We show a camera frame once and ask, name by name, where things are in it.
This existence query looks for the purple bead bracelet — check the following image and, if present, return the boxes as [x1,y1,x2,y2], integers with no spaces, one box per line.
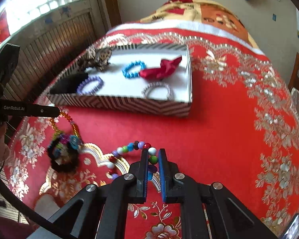
[76,75,104,95]

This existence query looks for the orange bead bracelet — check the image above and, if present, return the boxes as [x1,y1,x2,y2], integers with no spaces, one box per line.
[50,112,80,137]

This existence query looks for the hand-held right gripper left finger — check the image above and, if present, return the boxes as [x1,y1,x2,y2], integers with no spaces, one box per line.
[48,148,150,239]

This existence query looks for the blue bead bracelet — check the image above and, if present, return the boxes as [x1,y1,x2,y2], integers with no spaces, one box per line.
[122,61,147,79]

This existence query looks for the black scrunchie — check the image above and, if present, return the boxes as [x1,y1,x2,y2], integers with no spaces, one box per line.
[47,139,80,173]

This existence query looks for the wooden slatted panel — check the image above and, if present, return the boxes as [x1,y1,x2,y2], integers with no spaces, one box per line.
[2,10,97,100]

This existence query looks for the red floral tablecloth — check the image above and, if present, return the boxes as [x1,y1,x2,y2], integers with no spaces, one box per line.
[4,26,299,239]

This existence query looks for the multicolour bead bracelet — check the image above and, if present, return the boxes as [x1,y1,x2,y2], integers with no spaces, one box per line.
[107,142,158,180]

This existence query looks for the printed blanket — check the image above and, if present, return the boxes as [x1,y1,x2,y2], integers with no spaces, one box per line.
[137,0,267,55]

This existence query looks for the silver bead bracelet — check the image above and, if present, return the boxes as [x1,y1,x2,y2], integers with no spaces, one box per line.
[141,82,172,100]

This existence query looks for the black cloth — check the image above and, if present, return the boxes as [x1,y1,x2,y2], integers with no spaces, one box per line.
[50,73,89,94]

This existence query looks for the red satin scrunchie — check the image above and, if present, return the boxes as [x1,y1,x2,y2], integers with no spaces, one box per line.
[139,56,183,81]

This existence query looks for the black cable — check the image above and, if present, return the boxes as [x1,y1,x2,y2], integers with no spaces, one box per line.
[0,161,75,239]

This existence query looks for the wooden chair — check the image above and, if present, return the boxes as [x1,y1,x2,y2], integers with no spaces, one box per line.
[288,52,299,122]

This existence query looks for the leopard print scrunchie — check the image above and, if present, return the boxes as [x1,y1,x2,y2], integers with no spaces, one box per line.
[77,47,113,72]

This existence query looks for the striped cardboard box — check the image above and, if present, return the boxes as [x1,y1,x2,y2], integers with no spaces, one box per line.
[46,43,193,118]

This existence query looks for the colourful flower hair tie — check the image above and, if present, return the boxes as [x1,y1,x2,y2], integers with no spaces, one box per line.
[52,133,84,151]

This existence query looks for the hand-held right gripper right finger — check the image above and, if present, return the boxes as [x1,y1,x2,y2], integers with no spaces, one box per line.
[158,148,282,239]

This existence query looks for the wooden door frame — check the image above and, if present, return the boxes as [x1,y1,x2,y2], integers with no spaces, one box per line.
[101,0,122,28]

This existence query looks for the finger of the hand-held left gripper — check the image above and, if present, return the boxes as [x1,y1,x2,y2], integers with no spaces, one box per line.
[0,104,61,118]

